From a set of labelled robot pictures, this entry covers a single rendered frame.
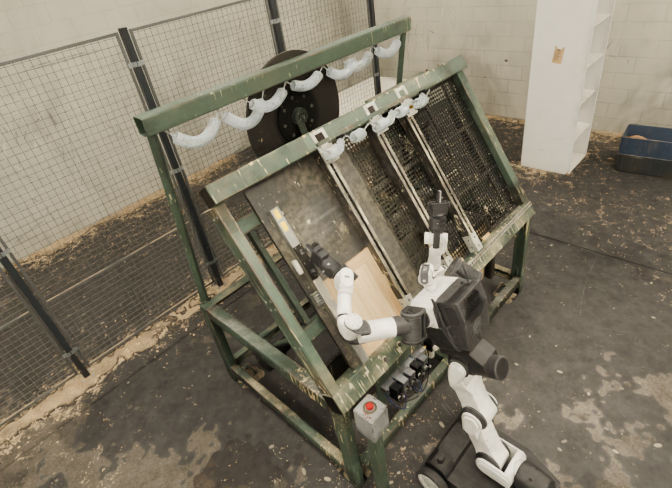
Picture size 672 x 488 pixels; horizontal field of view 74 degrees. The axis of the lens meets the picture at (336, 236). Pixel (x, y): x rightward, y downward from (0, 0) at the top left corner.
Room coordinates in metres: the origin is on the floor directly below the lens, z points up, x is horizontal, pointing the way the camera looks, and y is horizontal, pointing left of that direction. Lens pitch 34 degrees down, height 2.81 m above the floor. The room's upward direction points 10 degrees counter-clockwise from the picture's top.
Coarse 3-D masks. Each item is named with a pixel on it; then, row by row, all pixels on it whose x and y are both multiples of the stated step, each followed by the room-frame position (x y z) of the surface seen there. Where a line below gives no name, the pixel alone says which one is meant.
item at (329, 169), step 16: (320, 128) 2.31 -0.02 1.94; (320, 160) 2.25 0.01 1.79; (336, 176) 2.23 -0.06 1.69; (336, 192) 2.19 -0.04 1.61; (352, 208) 2.11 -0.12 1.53; (352, 224) 2.12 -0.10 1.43; (368, 224) 2.09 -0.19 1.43; (368, 240) 2.04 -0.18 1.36; (384, 256) 2.00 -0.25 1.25; (384, 272) 1.96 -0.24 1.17; (400, 288) 1.91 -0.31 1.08; (400, 304) 1.89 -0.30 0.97
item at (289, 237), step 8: (272, 216) 1.94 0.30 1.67; (288, 224) 1.93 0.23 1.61; (280, 232) 1.91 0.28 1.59; (288, 232) 1.90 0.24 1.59; (288, 240) 1.87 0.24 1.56; (296, 240) 1.89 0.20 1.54; (296, 256) 1.84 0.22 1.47; (304, 272) 1.82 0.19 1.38; (312, 280) 1.78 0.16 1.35; (320, 280) 1.79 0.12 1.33; (320, 288) 1.76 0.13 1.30; (328, 296) 1.75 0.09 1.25; (328, 304) 1.72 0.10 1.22; (336, 304) 1.73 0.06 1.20; (328, 312) 1.72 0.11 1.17; (336, 320) 1.68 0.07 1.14; (360, 344) 1.63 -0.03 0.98; (352, 352) 1.62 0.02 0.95; (360, 352) 1.60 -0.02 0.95; (360, 360) 1.58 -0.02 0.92
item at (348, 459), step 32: (512, 288) 2.67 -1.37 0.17; (224, 320) 2.21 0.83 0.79; (224, 352) 2.34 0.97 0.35; (256, 352) 1.92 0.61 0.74; (256, 384) 2.14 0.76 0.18; (288, 416) 1.83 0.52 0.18; (352, 416) 1.71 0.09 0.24; (320, 448) 1.60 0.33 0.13; (352, 448) 1.38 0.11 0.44; (384, 448) 1.54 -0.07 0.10; (352, 480) 1.40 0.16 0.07
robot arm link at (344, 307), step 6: (342, 294) 1.52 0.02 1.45; (348, 294) 1.52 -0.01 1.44; (342, 300) 1.49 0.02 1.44; (348, 300) 1.49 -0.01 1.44; (342, 306) 1.46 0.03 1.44; (348, 306) 1.46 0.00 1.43; (336, 312) 1.45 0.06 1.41; (342, 312) 1.43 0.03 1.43; (348, 312) 1.43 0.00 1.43; (342, 318) 1.40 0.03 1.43; (342, 324) 1.37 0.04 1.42; (342, 330) 1.37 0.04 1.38; (348, 330) 1.34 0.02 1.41; (342, 336) 1.38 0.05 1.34; (348, 336) 1.35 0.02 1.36; (354, 336) 1.35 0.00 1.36
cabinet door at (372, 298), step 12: (360, 252) 2.01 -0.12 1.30; (348, 264) 1.93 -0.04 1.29; (360, 264) 1.96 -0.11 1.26; (372, 264) 1.99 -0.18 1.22; (360, 276) 1.91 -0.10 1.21; (372, 276) 1.94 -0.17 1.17; (360, 288) 1.87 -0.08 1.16; (372, 288) 1.89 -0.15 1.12; (384, 288) 1.92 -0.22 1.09; (336, 300) 1.77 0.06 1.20; (360, 300) 1.82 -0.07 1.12; (372, 300) 1.84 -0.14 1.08; (384, 300) 1.87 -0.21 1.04; (396, 300) 1.90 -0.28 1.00; (360, 312) 1.77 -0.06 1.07; (372, 312) 1.80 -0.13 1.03; (384, 312) 1.82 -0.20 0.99; (396, 312) 1.85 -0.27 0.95; (372, 348) 1.65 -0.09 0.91
